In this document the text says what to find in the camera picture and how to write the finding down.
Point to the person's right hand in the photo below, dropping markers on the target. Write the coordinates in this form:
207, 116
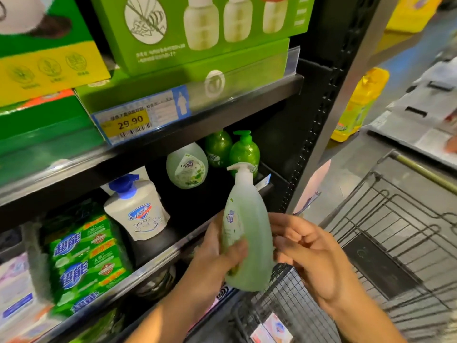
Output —
314, 257

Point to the person's left hand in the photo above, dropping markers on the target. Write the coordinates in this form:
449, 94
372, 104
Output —
211, 271

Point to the white hand sanitizer bottle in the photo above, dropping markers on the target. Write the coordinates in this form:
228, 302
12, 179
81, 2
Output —
143, 175
139, 210

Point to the pale green hand sanitizer bottle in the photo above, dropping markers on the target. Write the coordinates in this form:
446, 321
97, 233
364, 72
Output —
187, 168

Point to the bright green hand sanitizer bottle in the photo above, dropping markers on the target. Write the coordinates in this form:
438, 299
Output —
216, 148
245, 153

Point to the stack of green soap boxes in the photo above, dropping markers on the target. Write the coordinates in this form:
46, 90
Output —
86, 264

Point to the stack of white purple soap boxes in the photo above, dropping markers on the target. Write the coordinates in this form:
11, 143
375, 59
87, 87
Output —
18, 289

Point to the white pink cart label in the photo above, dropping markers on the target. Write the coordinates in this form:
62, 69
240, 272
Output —
271, 330

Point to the yellow plastic pack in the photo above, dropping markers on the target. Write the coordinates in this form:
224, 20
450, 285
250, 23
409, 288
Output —
414, 14
360, 103

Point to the white blue price tag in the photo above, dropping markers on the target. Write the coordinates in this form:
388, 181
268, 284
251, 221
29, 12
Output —
139, 116

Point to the pile of white packaged goods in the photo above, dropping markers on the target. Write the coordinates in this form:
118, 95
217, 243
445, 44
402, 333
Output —
421, 114

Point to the green yellow cartoon box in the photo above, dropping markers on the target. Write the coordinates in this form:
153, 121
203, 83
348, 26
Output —
50, 71

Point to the green box bottle print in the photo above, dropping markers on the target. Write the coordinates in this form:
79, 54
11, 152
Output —
114, 25

